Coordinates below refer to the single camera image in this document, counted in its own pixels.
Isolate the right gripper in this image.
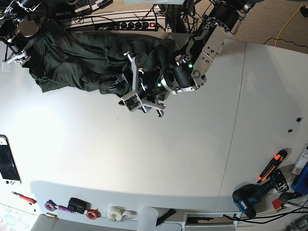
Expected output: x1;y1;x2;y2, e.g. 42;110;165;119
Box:
4;39;34;65

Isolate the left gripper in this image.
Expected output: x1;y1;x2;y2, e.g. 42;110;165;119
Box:
109;52;166;117

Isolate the dark green t-shirt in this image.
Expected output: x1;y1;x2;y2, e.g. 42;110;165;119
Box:
23;19;175;97

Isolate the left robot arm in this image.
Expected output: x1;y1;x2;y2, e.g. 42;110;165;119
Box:
113;0;256;117

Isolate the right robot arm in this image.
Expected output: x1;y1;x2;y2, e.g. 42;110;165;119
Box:
0;0;49;65

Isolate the black power strip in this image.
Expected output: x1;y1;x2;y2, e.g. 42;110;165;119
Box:
65;21;166;32

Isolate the white handheld game console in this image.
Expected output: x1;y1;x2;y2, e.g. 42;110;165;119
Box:
0;135;21;185

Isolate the white tape dispenser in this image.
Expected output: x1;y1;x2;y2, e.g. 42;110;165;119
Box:
106;206;137;222

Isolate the red tape roll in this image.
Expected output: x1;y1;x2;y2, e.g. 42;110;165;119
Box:
86;209;99;220

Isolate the purple tape roll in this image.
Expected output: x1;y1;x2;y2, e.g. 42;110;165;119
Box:
45;200;57;211

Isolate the red screwdriver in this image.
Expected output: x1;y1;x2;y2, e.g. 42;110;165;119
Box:
12;191;36;205

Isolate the teal black power drill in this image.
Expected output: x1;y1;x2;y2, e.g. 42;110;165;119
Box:
232;169;289;219

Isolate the orange black utility knife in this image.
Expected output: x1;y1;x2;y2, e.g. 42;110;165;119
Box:
257;150;288;184

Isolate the red square tag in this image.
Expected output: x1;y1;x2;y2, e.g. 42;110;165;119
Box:
271;198;282;211

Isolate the blue box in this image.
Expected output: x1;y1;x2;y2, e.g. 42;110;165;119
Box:
291;162;308;195

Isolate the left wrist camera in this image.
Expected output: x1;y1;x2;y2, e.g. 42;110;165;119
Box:
121;91;143;112

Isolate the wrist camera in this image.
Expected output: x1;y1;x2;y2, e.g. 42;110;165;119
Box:
121;91;143;112
1;62;12;72

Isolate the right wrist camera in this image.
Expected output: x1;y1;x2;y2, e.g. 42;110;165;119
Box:
1;62;12;72

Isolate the black action camera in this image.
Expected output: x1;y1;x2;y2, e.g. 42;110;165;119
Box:
67;197;90;214

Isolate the yellow extension cable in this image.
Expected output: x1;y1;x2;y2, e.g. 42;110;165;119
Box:
275;6;308;47

